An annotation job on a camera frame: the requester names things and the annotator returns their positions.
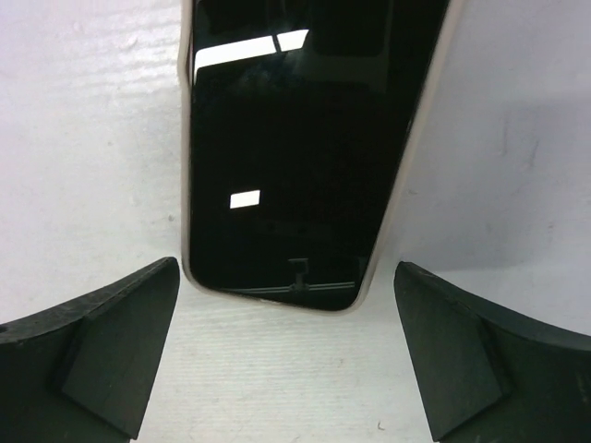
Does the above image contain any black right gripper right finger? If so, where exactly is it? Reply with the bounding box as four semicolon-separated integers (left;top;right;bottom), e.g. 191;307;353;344
394;262;590;442

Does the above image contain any phone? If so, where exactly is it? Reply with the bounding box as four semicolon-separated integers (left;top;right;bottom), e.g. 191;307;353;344
178;1;462;312

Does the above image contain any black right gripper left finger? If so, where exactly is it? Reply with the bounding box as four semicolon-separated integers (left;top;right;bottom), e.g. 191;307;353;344
1;257;179;442

